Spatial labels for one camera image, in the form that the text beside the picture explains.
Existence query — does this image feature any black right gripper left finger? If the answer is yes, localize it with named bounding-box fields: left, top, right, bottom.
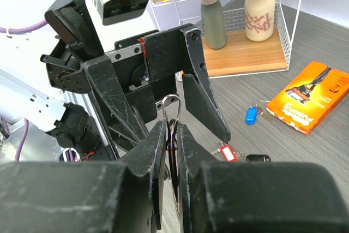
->
left=1, top=121, right=166, bottom=232

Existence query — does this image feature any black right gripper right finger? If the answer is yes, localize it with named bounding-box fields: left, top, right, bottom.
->
left=177, top=124, right=348, bottom=232

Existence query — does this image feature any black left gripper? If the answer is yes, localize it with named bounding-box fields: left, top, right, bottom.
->
left=83, top=23, right=231, bottom=152

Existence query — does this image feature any blue key tag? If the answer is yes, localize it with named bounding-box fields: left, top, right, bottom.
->
left=245, top=106, right=258, bottom=125

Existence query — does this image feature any silver key with blue tag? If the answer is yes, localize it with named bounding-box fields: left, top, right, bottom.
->
left=251, top=104, right=272, bottom=122

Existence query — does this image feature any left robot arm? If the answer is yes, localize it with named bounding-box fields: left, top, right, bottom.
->
left=40, top=0, right=231, bottom=160

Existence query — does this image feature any silver key with red tag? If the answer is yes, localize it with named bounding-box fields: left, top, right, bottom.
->
left=211, top=142, right=229, bottom=155

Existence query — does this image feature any silver key with black tag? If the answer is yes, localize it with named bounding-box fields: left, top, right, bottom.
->
left=235, top=152, right=245, bottom=162

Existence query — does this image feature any black key tag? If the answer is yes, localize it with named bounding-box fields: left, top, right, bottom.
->
left=245, top=154, right=271, bottom=163

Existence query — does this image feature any orange Gillette razor box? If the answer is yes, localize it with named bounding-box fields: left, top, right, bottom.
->
left=266, top=61, right=348, bottom=135

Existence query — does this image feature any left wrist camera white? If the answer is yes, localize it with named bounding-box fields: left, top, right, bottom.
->
left=85, top=0, right=156, bottom=52

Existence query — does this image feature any white wire shelf rack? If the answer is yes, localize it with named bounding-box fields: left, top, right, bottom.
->
left=151, top=0, right=294, bottom=78

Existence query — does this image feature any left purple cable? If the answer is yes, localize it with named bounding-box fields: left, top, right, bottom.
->
left=0, top=0, right=104, bottom=163

